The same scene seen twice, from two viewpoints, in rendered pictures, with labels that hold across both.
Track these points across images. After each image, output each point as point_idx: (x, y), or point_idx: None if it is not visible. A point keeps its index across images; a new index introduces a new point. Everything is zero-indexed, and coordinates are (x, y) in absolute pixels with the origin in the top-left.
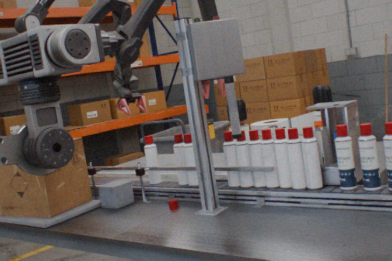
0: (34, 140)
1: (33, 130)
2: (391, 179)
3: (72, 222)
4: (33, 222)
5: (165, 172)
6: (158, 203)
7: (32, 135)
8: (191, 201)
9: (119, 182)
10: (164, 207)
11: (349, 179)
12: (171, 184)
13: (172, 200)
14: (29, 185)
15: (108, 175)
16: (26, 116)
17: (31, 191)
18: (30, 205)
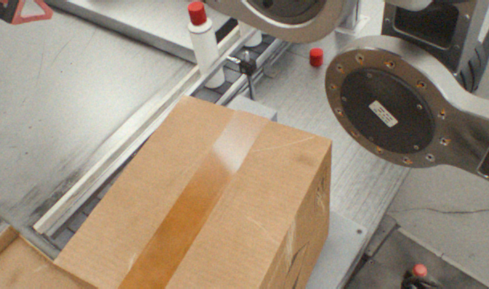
0: (475, 61)
1: (475, 42)
2: None
3: (341, 194)
4: (350, 262)
5: (31, 118)
6: (276, 85)
7: (466, 59)
8: (290, 47)
9: (242, 110)
10: (305, 73)
11: None
12: (241, 59)
13: (317, 51)
14: (309, 241)
15: (99, 170)
16: (474, 22)
17: (311, 246)
18: (306, 274)
